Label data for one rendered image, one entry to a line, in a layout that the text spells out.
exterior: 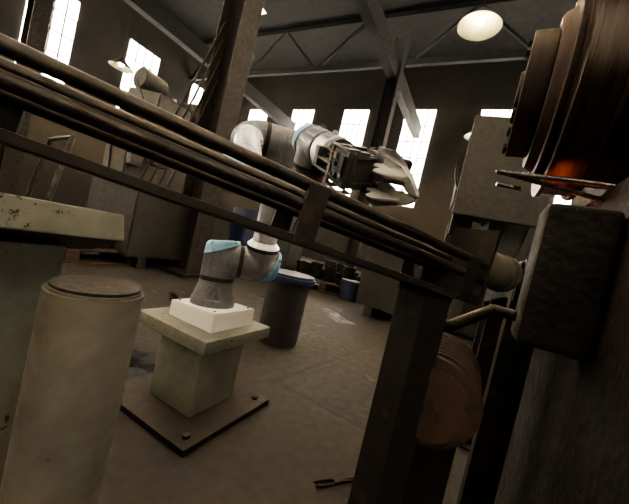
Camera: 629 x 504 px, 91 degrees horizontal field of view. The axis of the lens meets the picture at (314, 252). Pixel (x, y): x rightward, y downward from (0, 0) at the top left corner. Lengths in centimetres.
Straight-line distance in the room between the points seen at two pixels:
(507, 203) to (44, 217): 346
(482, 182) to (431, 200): 772
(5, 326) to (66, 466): 22
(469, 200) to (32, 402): 343
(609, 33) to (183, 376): 129
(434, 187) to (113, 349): 1112
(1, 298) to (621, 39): 106
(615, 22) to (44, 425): 105
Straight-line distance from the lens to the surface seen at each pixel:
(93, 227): 62
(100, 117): 27
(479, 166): 363
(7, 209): 58
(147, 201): 343
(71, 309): 49
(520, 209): 360
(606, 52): 80
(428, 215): 1117
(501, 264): 53
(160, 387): 124
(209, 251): 109
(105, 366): 52
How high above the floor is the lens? 65
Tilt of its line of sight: 2 degrees down
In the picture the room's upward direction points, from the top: 13 degrees clockwise
